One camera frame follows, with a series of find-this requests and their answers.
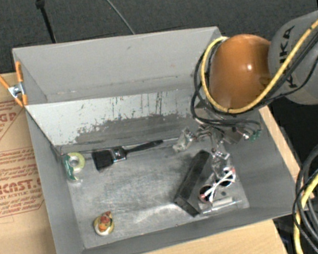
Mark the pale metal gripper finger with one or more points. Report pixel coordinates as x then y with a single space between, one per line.
183 141
220 161

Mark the white and red sunglasses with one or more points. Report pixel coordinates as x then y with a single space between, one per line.
224 181

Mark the dark green flat block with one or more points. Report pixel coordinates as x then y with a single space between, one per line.
191 183

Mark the grey metal bin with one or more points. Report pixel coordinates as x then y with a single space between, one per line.
133 188

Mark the black paintbrush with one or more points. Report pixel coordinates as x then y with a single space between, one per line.
103 159

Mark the green and white tape roll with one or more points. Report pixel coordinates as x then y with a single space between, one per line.
74 164

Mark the yellow and red toy food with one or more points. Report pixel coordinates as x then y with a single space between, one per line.
103 224

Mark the brown cardboard board, red print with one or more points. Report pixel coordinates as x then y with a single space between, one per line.
16 233

